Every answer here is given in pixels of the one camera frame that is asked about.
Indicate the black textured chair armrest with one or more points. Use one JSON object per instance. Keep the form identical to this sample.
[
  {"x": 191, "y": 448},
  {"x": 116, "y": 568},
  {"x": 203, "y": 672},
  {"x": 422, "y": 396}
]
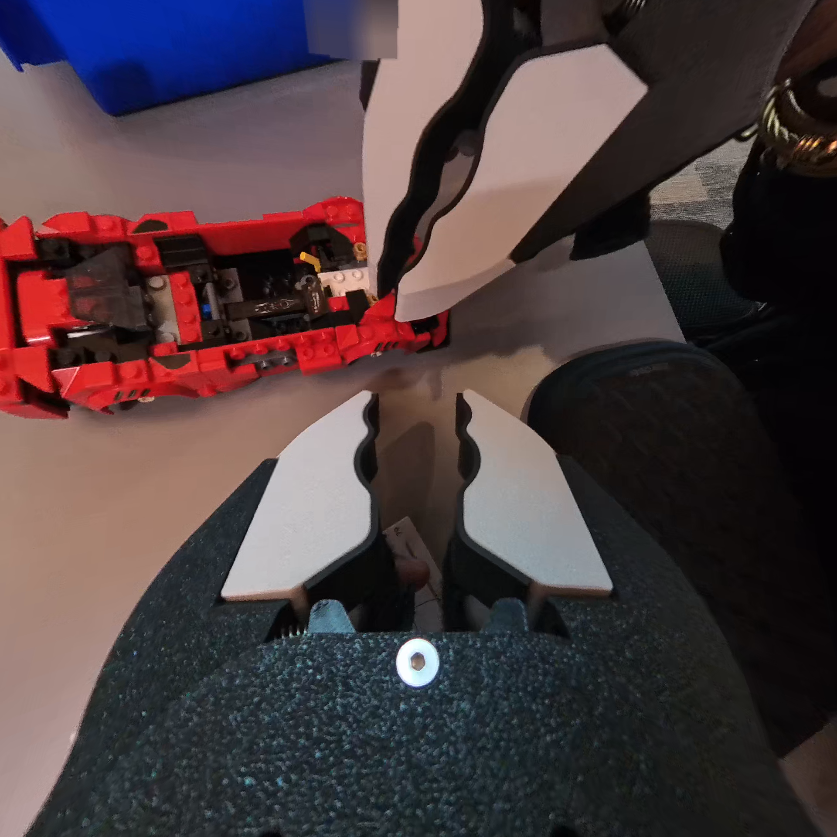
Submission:
[{"x": 686, "y": 490}]

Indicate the black mesh chair seat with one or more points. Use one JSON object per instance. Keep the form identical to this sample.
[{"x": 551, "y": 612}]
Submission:
[{"x": 693, "y": 281}]

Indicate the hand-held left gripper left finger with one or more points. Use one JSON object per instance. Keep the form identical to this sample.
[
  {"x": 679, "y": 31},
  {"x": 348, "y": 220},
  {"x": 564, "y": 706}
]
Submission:
[{"x": 314, "y": 516}]

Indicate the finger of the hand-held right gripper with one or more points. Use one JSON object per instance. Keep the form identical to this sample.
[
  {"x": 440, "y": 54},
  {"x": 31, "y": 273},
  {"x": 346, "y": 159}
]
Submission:
[
  {"x": 543, "y": 157},
  {"x": 405, "y": 98}
]

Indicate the person's right hand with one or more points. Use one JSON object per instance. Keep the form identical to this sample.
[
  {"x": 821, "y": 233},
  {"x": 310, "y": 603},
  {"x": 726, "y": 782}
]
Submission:
[{"x": 817, "y": 46}]

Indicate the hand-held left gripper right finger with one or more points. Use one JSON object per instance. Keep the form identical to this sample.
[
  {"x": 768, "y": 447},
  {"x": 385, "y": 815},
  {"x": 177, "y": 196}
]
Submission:
[{"x": 529, "y": 516}]

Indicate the red brick toy car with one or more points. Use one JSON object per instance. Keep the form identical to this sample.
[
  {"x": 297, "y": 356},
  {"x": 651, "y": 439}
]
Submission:
[{"x": 183, "y": 307}]

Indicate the toy car instruction booklet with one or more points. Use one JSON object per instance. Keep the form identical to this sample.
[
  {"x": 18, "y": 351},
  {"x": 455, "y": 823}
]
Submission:
[{"x": 409, "y": 539}]

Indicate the large blue plastic bin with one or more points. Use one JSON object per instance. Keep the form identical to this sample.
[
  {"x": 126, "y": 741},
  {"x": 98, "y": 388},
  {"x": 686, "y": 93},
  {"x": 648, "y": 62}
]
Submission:
[{"x": 170, "y": 46}]

